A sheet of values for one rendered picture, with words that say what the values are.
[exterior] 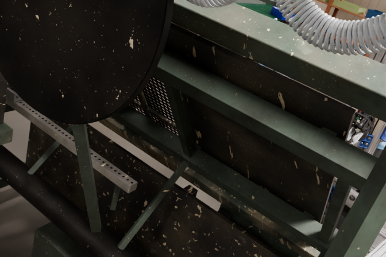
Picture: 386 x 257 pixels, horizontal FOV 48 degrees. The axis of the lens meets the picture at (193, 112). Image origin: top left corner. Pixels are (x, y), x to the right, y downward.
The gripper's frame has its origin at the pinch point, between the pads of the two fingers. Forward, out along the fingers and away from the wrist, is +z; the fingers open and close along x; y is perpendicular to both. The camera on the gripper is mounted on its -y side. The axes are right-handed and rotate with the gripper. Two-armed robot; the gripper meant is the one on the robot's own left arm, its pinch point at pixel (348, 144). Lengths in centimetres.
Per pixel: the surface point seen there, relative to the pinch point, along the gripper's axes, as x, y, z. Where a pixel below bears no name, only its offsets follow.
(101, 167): -64, 61, 71
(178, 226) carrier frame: -47, 2, 84
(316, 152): 20, 81, 15
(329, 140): 20, 78, 10
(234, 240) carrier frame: -17, 3, 69
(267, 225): -12, -7, 54
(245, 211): -24, -4, 56
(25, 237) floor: -131, 9, 157
